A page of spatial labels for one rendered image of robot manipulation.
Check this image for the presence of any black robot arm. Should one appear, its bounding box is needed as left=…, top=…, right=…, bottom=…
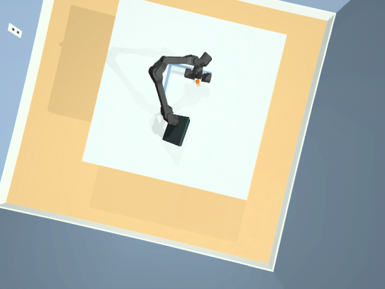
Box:
left=148, top=52, right=212, bottom=127

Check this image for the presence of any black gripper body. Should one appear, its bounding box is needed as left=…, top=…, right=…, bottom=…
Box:
left=184, top=68, right=212, bottom=83

